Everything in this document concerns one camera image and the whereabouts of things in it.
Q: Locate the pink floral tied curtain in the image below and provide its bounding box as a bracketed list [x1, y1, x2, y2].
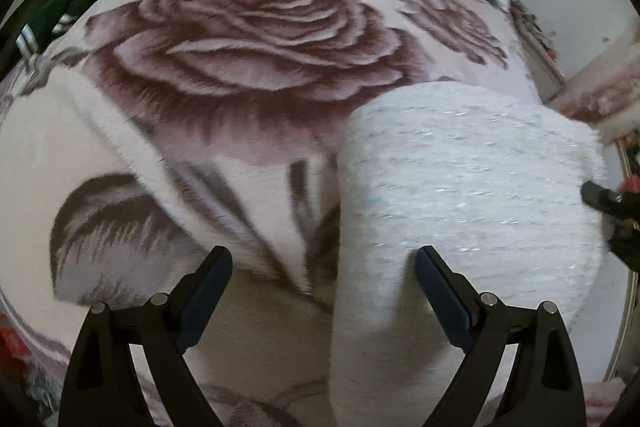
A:
[547, 20, 639, 143]

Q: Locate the white fuzzy knit jacket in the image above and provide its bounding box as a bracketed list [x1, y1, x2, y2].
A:
[329, 81, 605, 426]

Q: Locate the floral purple bed blanket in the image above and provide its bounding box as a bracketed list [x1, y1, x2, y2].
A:
[1, 0, 539, 426]

